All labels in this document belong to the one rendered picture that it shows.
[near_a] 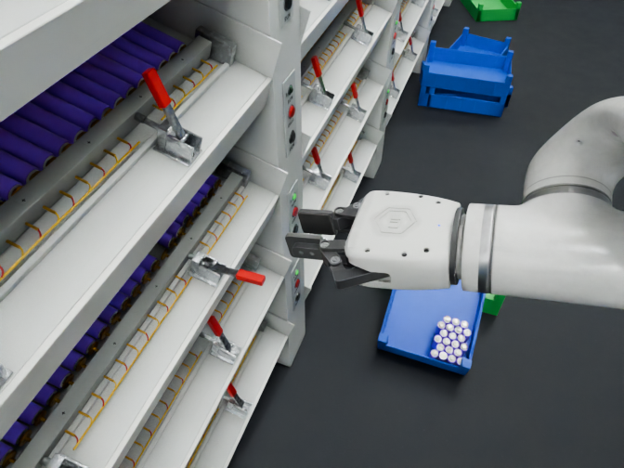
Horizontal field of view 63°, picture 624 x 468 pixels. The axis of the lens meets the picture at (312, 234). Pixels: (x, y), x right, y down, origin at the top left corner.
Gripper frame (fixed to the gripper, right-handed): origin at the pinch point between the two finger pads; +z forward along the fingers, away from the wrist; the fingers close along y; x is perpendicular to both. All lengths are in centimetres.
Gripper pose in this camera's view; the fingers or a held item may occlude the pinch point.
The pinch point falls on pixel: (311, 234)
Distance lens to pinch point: 54.8
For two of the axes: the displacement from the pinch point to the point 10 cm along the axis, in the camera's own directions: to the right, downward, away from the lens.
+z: -9.2, -0.8, 3.7
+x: 2.0, 7.2, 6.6
